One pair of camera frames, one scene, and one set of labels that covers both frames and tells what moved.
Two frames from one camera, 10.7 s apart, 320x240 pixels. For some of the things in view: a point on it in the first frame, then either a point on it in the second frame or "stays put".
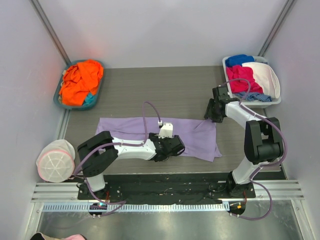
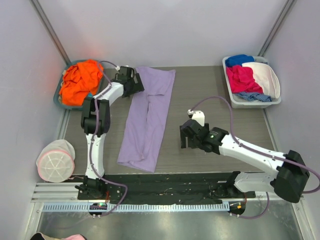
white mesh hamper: [55, 161] stays put
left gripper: [176, 145] -> [135, 85]
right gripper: [210, 110] -> [188, 132]
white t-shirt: [265, 76] stays put
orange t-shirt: [79, 80] stays put
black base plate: [141, 187] stays put
